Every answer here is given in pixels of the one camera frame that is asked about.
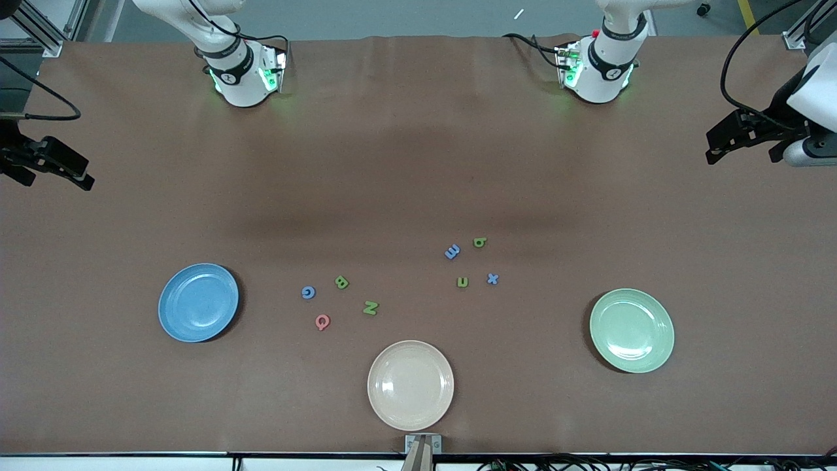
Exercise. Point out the brown table cover sheet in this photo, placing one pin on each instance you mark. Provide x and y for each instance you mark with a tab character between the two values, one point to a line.
418	163

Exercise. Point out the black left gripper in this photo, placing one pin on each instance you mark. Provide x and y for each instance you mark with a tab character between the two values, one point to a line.
778	111

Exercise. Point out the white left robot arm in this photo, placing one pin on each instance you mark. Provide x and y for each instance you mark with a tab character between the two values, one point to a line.
605	65

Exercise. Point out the beige plate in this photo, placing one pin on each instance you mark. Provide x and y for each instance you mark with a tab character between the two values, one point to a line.
410	386

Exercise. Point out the blue letter G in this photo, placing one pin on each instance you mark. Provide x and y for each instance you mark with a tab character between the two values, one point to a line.
303	292

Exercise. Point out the black caster wheel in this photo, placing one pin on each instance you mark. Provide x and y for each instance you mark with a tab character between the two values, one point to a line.
703	9

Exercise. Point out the aluminium frame post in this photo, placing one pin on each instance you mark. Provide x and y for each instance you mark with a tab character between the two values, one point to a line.
794	39
39	29

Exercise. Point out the red letter Q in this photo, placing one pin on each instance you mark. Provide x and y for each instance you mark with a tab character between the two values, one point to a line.
317	321

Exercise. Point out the green letter b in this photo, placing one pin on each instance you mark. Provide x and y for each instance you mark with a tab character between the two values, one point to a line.
341	282
484	243

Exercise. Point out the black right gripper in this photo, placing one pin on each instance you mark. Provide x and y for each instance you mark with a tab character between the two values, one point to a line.
14	152

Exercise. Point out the blue letter m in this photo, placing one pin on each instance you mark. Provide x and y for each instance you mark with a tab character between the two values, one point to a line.
452	252

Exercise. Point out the blue plate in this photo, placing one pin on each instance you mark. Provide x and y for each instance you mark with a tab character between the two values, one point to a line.
196	304

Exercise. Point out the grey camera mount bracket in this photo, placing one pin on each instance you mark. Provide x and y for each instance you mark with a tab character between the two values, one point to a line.
423	454

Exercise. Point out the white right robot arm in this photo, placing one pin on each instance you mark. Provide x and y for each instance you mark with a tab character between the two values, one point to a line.
239	78

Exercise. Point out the green plate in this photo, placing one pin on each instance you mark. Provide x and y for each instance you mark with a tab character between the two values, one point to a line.
631	333

